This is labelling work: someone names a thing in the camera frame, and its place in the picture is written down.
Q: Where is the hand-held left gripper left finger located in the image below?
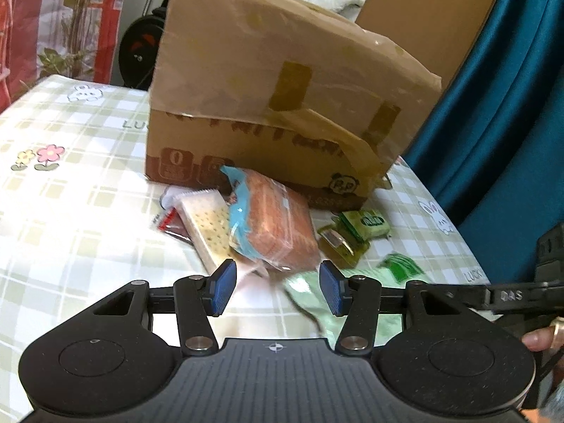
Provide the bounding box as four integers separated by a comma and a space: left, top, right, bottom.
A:
90, 259, 239, 357

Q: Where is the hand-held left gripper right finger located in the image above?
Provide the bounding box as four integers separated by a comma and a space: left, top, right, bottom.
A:
319, 260, 470, 357

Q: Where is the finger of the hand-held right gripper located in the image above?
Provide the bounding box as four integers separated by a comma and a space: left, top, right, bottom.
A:
454, 286, 540, 318

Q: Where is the pale green snack bag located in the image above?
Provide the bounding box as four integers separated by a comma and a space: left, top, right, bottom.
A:
282, 269, 408, 344

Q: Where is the brown biscuit packet blue wrapper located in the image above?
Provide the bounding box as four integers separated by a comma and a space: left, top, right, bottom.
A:
219, 165, 320, 276

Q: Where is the brown cardboard box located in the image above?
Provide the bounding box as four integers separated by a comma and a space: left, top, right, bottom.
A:
145, 0, 442, 212

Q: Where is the person's right forearm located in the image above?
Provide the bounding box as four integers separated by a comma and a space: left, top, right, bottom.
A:
535, 379, 564, 423

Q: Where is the person's right hand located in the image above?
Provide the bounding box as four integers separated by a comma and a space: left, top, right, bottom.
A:
522, 315, 564, 353

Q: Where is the olive green packet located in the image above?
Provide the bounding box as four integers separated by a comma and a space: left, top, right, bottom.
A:
317, 225, 368, 256

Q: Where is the white cracker packet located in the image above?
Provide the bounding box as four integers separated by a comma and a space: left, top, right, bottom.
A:
161, 187, 256, 274

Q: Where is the dark green packet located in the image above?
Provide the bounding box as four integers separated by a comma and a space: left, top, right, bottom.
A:
380, 253, 426, 283

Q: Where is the light green small packet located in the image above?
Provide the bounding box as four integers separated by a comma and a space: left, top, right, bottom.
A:
337, 210, 392, 241

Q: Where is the small red packet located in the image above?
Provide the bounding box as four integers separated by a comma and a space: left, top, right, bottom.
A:
152, 209, 192, 243

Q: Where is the teal curtain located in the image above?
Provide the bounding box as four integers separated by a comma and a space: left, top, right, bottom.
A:
403, 0, 564, 283

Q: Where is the green checkered tablecloth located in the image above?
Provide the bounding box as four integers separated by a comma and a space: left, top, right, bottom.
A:
0, 74, 490, 353

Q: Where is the black exercise bike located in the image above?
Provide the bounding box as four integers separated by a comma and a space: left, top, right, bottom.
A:
117, 0, 177, 91

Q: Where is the wooden panel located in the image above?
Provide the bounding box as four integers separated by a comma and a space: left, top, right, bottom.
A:
355, 0, 512, 93

